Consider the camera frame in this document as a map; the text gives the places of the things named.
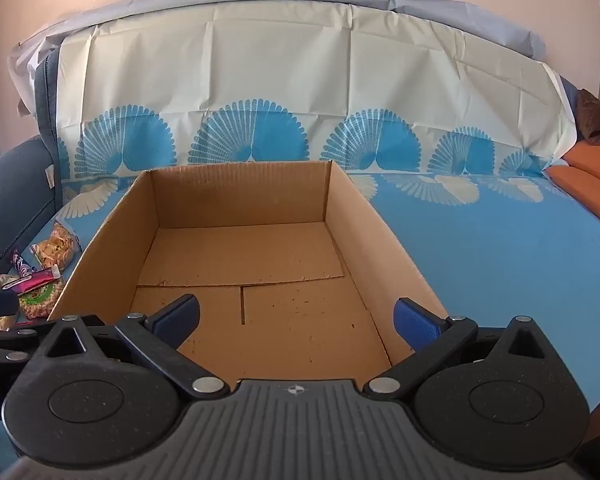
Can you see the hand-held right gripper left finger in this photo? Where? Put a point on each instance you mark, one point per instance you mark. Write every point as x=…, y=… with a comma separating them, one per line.
x=179, y=314

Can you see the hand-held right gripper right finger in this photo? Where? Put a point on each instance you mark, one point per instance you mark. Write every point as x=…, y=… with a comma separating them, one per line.
x=416, y=319

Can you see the round puffed grain cake packet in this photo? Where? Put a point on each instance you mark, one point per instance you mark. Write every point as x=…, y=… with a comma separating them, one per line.
x=40, y=301

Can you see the silver foil snack bar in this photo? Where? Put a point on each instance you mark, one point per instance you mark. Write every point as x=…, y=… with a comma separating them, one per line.
x=35, y=280

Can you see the purple candy packet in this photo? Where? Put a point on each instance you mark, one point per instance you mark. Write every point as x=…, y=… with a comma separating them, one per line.
x=21, y=263

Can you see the clear peanut cracker packet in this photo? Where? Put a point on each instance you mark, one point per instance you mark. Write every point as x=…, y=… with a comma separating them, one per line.
x=55, y=250

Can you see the brown cardboard box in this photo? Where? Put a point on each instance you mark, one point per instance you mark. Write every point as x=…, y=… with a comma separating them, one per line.
x=280, y=320

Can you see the orange cushion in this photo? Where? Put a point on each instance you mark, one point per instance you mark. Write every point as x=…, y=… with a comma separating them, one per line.
x=595, y=170

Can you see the brown cloth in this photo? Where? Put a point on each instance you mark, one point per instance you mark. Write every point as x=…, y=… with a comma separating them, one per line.
x=597, y=115

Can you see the pale grey-blue sheet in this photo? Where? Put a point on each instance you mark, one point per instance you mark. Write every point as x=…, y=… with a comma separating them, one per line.
x=130, y=7

